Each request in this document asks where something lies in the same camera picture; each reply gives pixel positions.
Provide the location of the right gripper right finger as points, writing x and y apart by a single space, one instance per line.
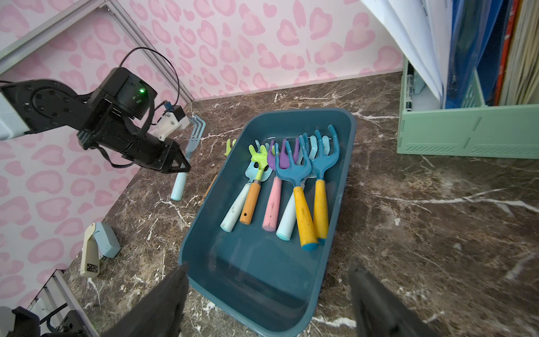
378 311

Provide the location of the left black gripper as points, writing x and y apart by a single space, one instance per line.
142 149

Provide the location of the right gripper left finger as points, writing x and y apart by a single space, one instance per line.
160 312

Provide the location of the light blue fork white handle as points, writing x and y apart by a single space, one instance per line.
179 186

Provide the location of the green rake wooden handle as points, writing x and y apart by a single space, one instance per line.
229 146

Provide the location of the teal fork yellow handle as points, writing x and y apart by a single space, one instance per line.
295 174

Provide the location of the teal rake yellow handle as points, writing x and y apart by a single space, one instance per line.
320 165

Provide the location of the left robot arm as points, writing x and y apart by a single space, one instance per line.
36 106

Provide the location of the dark teal storage box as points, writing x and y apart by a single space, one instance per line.
270 285

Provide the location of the light blue stapler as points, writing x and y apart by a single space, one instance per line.
99 240

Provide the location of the mint green file organizer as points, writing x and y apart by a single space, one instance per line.
475 130

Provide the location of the tan paper folders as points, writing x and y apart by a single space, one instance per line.
518 78

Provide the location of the white paper stack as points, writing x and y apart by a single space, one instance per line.
422 30

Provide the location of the blue folders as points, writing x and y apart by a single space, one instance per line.
478 37

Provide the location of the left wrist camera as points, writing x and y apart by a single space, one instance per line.
173 118

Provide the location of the green rake orange handle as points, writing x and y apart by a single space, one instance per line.
261 158

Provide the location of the aluminium front rail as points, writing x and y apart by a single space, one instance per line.
58 309

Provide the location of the purple rake pink handle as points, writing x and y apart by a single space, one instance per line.
272 209

